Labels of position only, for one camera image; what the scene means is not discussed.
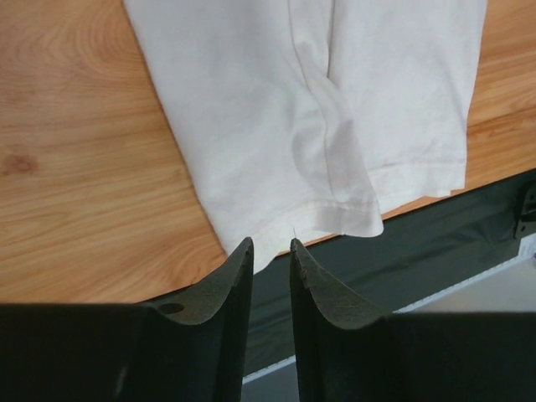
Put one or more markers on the white green raglan t-shirt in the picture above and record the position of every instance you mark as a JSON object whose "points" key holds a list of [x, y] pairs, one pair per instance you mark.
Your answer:
{"points": [[302, 119]]}

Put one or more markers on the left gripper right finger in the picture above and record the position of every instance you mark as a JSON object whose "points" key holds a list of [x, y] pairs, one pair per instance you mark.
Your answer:
{"points": [[349, 349]]}

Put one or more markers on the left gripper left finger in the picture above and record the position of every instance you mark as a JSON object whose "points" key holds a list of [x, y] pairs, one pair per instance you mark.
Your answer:
{"points": [[188, 347]]}

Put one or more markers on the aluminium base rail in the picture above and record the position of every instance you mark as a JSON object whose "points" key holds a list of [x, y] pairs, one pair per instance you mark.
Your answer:
{"points": [[509, 286]]}

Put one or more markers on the black base mat strip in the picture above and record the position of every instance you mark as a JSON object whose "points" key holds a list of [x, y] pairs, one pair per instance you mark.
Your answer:
{"points": [[418, 254]]}

